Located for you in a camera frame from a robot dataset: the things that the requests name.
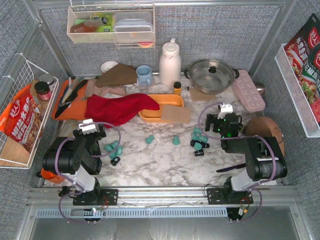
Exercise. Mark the green seasoning packet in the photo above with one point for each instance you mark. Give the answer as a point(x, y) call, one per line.
point(309, 77)

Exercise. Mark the black handled knife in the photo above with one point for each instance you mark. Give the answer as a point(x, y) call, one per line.
point(72, 96)

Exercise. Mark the light blue mug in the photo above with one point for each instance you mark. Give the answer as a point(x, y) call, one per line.
point(144, 75)

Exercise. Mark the orange plastic storage basket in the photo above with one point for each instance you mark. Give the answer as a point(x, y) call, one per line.
point(154, 116)

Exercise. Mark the teal coffee capsule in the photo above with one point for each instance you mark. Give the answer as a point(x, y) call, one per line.
point(112, 146)
point(113, 155)
point(198, 137)
point(197, 130)
point(149, 139)
point(119, 151)
point(198, 146)
point(176, 140)

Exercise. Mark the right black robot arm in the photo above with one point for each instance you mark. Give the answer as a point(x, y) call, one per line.
point(263, 151)

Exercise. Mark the brown cardboard sheet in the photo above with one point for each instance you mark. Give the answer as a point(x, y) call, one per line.
point(176, 114)

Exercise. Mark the purple handled utensil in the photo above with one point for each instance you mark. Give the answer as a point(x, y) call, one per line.
point(227, 169)

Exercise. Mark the black coffee capsule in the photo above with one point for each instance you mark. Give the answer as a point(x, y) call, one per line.
point(204, 144)
point(115, 161)
point(199, 153)

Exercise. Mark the small brown cardboard piece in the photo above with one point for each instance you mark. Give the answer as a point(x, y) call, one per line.
point(198, 96)

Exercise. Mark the orange round object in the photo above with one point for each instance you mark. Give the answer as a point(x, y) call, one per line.
point(51, 177)

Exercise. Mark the striped pink cloth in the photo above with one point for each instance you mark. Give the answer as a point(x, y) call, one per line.
point(92, 89)

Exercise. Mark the pink egg tray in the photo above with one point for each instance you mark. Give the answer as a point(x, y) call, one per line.
point(246, 91)

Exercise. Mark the left white wire basket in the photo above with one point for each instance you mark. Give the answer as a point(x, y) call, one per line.
point(12, 154)

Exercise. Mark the white thermos jug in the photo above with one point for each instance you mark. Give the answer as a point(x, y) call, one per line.
point(170, 63)

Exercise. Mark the round wooden board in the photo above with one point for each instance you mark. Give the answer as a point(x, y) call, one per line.
point(266, 127)

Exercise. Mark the brown folded cloth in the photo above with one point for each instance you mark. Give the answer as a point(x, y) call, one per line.
point(119, 75)

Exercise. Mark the white wall storage basket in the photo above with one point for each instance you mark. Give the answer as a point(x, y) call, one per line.
point(94, 24)

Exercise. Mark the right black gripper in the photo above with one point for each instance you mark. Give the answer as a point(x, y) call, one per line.
point(210, 122)

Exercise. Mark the yellow spice bottle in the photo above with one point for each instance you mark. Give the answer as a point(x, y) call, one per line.
point(177, 86)

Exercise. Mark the white wire basket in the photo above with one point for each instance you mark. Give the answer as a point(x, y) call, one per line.
point(301, 105)
point(12, 154)

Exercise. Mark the orange snack bag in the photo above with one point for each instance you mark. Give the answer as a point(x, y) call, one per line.
point(20, 121)

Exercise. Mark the orange cutting board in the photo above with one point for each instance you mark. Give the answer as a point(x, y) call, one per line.
point(76, 110)

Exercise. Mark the red lid jar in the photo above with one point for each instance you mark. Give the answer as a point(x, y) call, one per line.
point(43, 91)

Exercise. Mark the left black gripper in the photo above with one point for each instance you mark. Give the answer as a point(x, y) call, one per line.
point(99, 135)

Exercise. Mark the clear lidded food containers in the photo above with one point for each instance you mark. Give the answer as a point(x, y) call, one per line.
point(133, 26)

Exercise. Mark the white small bowl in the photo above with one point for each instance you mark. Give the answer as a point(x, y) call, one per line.
point(106, 66)

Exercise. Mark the red seasoning packet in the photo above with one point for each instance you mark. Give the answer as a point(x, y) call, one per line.
point(300, 46)

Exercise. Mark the red cloth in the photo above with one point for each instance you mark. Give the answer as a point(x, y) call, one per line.
point(118, 111)

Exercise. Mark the steel pot with glass lid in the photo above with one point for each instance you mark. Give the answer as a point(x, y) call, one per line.
point(211, 76)

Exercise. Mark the silver lid jar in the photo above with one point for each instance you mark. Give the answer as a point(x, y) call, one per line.
point(47, 78)

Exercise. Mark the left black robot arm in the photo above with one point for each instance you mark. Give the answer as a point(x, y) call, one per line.
point(77, 160)

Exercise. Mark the right white wire basket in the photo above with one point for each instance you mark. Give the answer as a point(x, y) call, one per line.
point(301, 105)

